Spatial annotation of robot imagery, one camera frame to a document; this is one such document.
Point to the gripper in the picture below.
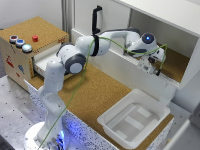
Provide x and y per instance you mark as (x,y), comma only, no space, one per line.
(146,65)

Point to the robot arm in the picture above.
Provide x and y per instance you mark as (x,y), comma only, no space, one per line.
(53,83)

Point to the pink block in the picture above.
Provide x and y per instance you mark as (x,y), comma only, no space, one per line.
(35,38)

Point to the white plastic box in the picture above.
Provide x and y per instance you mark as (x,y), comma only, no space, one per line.
(133,120)

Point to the white sliding door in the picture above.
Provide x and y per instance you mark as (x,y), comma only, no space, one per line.
(115,16)

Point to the white cabinet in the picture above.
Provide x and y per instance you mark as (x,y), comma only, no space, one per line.
(186,20)

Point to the wooden drawer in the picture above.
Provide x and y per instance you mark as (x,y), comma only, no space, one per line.
(42,61)

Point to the green button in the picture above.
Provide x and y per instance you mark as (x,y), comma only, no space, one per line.
(26,48)

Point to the wooden drawer box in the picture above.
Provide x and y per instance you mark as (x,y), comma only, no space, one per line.
(31,26)

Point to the blue button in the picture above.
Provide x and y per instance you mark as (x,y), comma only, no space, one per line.
(20,42)

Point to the red button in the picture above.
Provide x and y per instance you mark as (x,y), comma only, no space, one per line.
(13,38)

